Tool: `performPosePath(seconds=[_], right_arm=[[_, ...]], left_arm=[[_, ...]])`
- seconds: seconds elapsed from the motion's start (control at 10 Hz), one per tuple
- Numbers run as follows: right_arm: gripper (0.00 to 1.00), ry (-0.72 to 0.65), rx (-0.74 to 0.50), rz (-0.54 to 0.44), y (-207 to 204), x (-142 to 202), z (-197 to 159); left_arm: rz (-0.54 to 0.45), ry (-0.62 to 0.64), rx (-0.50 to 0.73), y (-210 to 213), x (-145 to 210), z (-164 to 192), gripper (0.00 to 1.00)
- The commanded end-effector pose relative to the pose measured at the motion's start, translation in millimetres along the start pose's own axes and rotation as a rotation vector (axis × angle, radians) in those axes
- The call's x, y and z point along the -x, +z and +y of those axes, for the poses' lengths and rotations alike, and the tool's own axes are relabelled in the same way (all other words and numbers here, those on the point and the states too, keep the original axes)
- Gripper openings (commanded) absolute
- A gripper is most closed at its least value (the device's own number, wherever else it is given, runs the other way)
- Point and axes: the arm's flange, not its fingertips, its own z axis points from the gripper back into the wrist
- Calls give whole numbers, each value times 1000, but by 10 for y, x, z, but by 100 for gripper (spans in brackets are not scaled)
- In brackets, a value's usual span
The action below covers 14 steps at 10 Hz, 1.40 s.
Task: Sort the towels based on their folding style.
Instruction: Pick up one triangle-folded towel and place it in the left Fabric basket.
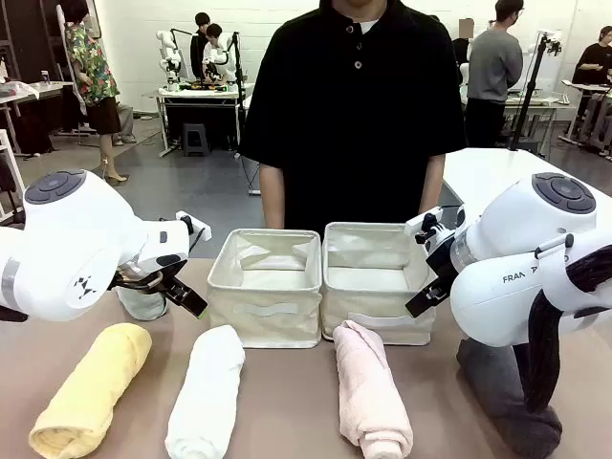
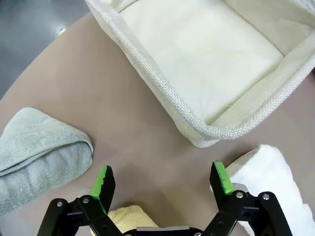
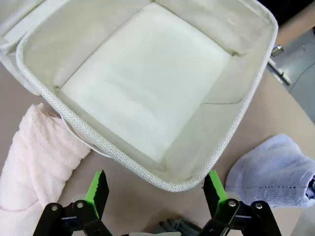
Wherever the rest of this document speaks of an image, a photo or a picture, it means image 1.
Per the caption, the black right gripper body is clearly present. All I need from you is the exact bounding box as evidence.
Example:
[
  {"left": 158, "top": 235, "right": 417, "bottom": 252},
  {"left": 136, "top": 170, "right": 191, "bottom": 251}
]
[{"left": 423, "top": 236, "right": 463, "bottom": 291}]

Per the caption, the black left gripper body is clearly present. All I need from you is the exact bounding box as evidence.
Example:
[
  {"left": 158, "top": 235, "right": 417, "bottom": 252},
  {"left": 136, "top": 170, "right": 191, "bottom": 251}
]
[{"left": 110, "top": 253, "right": 190, "bottom": 294}]

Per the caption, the light teal cone towel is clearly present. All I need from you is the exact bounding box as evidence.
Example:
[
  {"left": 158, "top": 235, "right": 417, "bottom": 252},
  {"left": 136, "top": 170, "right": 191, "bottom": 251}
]
[{"left": 117, "top": 285, "right": 170, "bottom": 322}]

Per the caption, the white towel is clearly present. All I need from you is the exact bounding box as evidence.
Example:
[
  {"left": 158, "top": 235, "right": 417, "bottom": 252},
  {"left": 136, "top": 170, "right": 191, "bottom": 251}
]
[{"left": 164, "top": 324, "right": 247, "bottom": 459}]

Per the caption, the pink towel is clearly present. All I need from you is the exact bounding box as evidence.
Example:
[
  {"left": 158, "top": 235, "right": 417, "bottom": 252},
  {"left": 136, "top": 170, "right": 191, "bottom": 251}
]
[{"left": 332, "top": 319, "right": 415, "bottom": 459}]

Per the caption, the dark grey towel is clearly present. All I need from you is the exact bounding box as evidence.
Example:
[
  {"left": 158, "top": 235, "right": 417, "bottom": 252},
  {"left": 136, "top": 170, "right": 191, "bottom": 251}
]
[{"left": 455, "top": 337, "right": 564, "bottom": 458}]

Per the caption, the yellow towel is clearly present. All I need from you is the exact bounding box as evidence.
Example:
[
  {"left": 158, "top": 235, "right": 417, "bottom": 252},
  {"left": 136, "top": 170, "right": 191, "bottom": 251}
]
[{"left": 28, "top": 322, "right": 154, "bottom": 459}]

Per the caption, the person's left forearm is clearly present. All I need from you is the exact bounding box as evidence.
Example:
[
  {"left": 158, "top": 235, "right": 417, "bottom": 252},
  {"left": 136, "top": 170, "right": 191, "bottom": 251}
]
[{"left": 417, "top": 152, "right": 448, "bottom": 217}]

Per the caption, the person's right forearm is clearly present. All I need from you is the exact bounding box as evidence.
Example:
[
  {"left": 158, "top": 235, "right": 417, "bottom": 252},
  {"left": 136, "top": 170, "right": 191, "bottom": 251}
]
[{"left": 259, "top": 162, "right": 287, "bottom": 230}]

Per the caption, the cream fabric basket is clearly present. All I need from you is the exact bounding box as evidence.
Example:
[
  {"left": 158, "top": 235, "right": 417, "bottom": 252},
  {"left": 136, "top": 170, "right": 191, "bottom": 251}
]
[
  {"left": 206, "top": 228, "right": 324, "bottom": 350},
  {"left": 320, "top": 221, "right": 437, "bottom": 347}
]

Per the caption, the white table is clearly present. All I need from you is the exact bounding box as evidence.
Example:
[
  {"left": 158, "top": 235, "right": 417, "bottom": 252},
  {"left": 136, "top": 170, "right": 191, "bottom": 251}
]
[{"left": 442, "top": 146, "right": 612, "bottom": 226}]

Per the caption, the grey plastic stool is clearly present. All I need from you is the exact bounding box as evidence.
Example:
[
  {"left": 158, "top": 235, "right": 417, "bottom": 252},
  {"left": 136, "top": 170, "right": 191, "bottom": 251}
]
[{"left": 182, "top": 122, "right": 211, "bottom": 158}]

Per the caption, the seated person in grey trousers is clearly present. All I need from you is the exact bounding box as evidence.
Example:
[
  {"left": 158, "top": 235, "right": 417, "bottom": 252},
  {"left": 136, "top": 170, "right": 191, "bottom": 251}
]
[{"left": 114, "top": 99, "right": 138, "bottom": 145}]

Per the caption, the person in black polo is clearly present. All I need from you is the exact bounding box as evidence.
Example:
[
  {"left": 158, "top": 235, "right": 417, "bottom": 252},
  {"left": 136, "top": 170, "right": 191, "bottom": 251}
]
[{"left": 238, "top": 0, "right": 469, "bottom": 231}]

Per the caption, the white background desk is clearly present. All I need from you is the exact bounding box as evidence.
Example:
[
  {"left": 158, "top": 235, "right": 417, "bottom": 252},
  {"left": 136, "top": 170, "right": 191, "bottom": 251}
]
[{"left": 155, "top": 87, "right": 244, "bottom": 159}]

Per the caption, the grey background desk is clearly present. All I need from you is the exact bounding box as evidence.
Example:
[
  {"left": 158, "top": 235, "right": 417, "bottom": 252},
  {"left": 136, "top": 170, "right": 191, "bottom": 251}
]
[{"left": 496, "top": 90, "right": 580, "bottom": 144}]

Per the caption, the person in grey sweater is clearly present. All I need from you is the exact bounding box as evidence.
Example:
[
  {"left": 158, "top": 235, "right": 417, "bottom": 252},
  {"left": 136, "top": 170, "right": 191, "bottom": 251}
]
[{"left": 466, "top": 0, "right": 525, "bottom": 149}]

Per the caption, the person in floral shirt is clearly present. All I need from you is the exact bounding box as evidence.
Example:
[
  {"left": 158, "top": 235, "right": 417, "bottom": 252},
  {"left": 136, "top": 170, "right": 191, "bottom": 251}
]
[{"left": 60, "top": 0, "right": 130, "bottom": 186}]

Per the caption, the person in black top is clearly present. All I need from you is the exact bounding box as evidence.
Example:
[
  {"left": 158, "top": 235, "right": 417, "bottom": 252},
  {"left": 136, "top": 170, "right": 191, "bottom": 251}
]
[{"left": 189, "top": 11, "right": 211, "bottom": 82}]

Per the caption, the person in white top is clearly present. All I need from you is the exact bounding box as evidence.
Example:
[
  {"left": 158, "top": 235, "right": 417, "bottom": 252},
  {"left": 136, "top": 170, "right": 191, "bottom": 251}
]
[{"left": 203, "top": 22, "right": 230, "bottom": 82}]

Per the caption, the seated person in black shirt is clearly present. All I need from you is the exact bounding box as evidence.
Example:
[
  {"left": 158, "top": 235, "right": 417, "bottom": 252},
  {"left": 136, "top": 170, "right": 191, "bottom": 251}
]
[{"left": 571, "top": 26, "right": 612, "bottom": 87}]

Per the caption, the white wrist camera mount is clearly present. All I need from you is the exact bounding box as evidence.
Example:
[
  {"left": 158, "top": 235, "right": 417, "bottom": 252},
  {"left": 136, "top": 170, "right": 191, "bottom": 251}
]
[
  {"left": 175, "top": 209, "right": 212, "bottom": 243},
  {"left": 404, "top": 207, "right": 463, "bottom": 246}
]

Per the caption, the black cable bundle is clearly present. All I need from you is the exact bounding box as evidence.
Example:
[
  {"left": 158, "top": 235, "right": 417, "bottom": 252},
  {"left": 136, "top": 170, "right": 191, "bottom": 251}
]
[{"left": 523, "top": 248, "right": 612, "bottom": 415}]

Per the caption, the white metal frame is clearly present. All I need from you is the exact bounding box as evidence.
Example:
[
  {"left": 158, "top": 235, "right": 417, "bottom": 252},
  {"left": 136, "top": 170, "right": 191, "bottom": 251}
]
[{"left": 0, "top": 128, "right": 28, "bottom": 224}]

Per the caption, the black camera tripod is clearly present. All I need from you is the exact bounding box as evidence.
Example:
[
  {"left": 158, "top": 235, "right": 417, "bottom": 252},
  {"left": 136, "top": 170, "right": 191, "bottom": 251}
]
[{"left": 511, "top": 32, "right": 552, "bottom": 155}]

